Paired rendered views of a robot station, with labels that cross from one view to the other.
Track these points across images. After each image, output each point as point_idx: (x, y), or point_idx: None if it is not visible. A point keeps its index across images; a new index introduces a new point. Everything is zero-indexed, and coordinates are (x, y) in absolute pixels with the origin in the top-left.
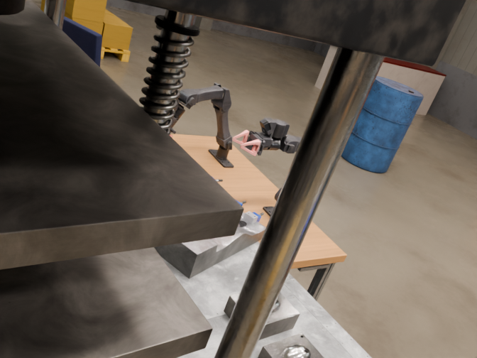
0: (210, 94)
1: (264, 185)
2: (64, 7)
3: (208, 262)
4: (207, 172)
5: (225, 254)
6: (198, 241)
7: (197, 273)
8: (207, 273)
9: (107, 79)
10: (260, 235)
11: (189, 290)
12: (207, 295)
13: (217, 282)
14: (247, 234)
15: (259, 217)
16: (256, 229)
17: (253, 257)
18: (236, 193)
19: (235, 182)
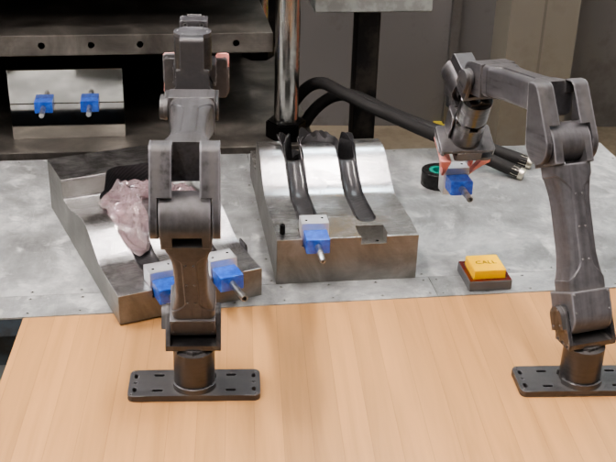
0: (514, 84)
1: (412, 436)
2: None
3: (60, 210)
4: (461, 327)
5: (74, 236)
6: (80, 166)
7: (56, 214)
8: (51, 225)
9: None
10: (112, 298)
11: (26, 203)
12: (3, 214)
13: (25, 229)
14: (89, 236)
15: (158, 287)
16: (118, 278)
17: (62, 286)
18: (342, 347)
19: (409, 366)
